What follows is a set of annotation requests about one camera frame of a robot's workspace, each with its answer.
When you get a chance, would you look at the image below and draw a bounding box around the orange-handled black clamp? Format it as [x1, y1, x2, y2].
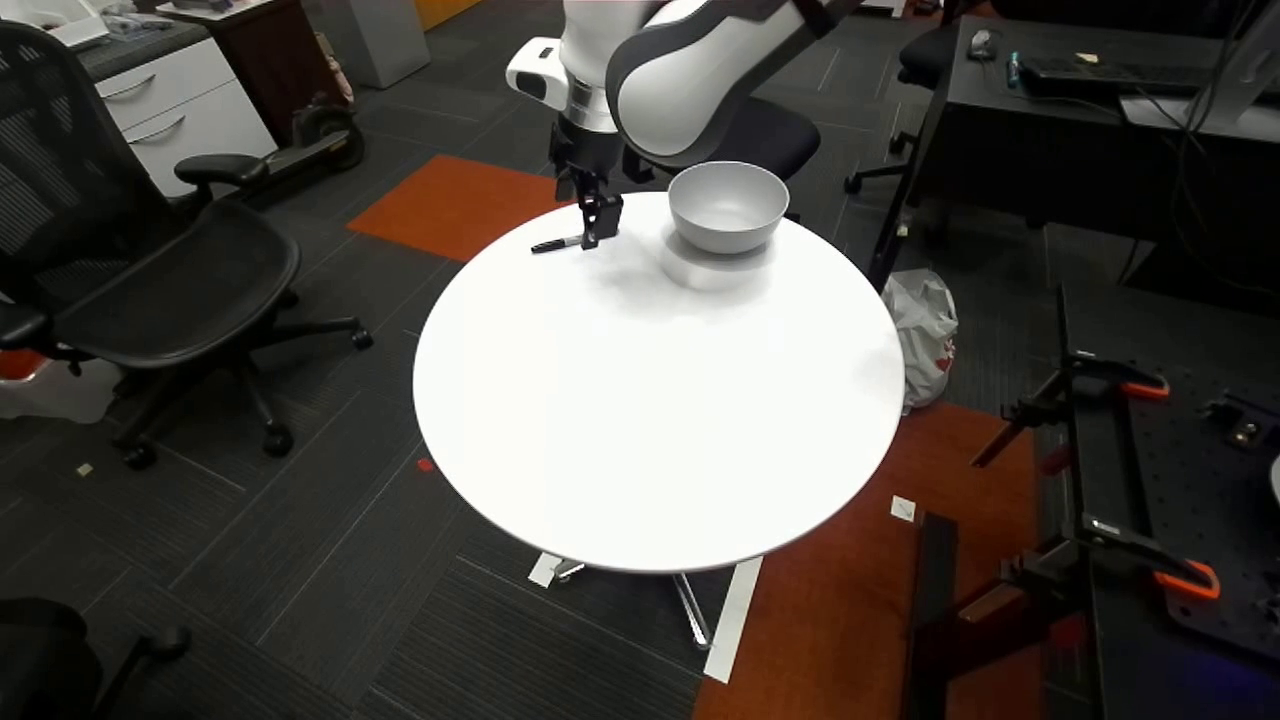
[973, 350, 1177, 473]
[1005, 518, 1226, 609]

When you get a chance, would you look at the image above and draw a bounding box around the grey cabinet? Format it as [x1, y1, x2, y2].
[306, 0, 432, 92]

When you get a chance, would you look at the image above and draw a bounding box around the black cushioned office chair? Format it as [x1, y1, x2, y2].
[626, 92, 826, 189]

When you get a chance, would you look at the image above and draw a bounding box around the small black device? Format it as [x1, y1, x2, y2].
[1203, 393, 1280, 455]

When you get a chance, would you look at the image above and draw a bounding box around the black mesh office chair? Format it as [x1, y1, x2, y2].
[0, 17, 376, 473]

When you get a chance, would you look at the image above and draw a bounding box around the black robot mounting stand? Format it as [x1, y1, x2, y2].
[906, 284, 1280, 720]

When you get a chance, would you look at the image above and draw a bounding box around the white plastic bag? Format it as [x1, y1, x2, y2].
[881, 266, 965, 416]

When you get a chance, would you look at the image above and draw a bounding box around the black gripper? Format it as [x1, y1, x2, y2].
[549, 120, 629, 256]

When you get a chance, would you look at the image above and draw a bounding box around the white drawer cabinet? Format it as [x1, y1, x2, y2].
[76, 34, 280, 203]

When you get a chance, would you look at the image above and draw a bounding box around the black desk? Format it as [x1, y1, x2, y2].
[866, 13, 1280, 292]

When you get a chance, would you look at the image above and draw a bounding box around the black laptop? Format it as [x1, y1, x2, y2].
[1016, 44, 1203, 99]

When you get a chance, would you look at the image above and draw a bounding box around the white table base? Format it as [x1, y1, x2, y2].
[525, 548, 770, 688]

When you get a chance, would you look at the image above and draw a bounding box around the grey bowl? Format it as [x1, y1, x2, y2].
[666, 158, 792, 259]

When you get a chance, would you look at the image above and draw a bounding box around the dark brown cabinet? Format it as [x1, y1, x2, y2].
[155, 0, 361, 145]

